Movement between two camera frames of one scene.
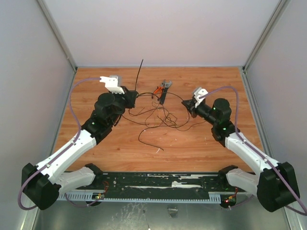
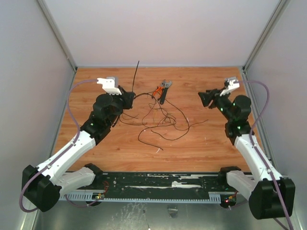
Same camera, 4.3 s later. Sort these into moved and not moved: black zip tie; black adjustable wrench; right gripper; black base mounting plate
Moved: black zip tie; right gripper
Not moved: black adjustable wrench; black base mounting plate
